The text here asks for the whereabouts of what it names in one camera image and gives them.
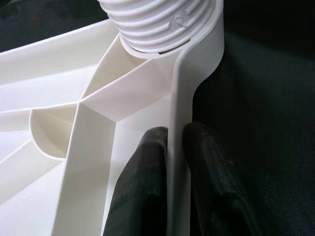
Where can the black table cloth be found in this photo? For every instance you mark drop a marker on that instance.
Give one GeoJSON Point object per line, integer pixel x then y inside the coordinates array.
{"type": "Point", "coordinates": [265, 110]}

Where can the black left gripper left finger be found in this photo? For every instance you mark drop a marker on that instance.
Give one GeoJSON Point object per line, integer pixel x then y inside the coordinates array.
{"type": "Point", "coordinates": [137, 186]}

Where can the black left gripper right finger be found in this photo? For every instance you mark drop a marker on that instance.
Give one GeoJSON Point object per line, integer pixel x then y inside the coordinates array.
{"type": "Point", "coordinates": [221, 186]}

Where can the white plastic children table top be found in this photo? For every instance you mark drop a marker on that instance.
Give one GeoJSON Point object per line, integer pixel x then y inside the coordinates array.
{"type": "Point", "coordinates": [61, 110]}

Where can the white plastic table leg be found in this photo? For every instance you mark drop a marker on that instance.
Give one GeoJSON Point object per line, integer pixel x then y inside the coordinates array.
{"type": "Point", "coordinates": [160, 22]}

